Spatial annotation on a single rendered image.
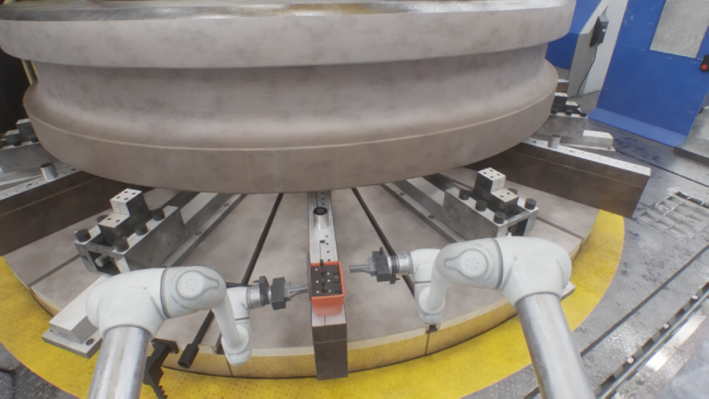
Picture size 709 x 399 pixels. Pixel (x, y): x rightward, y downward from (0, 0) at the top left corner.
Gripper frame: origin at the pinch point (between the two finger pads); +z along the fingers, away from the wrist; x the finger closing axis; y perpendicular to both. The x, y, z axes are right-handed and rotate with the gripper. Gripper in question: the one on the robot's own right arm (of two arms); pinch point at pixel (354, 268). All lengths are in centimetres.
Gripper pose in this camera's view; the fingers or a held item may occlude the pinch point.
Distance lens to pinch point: 149.8
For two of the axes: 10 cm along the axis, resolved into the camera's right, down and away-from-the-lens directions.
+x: 1.3, 4.9, -8.6
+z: -9.9, 0.6, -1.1
